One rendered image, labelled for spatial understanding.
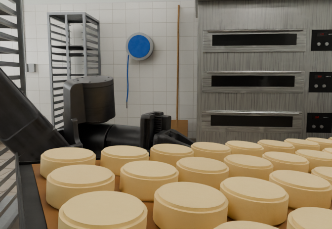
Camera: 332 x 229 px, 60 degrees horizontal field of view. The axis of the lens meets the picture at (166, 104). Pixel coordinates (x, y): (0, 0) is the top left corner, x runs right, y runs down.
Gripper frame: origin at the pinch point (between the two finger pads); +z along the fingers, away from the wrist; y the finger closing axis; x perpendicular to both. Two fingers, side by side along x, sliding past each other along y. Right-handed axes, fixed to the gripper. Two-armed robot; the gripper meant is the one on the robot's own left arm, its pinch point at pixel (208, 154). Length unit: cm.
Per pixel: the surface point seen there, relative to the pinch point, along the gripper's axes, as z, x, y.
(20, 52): -156, -132, -25
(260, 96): 17, -293, 2
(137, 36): -154, -347, -70
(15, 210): -143, -115, 84
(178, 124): -88, -352, 51
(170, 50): -111, -371, -54
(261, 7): 10, -288, -93
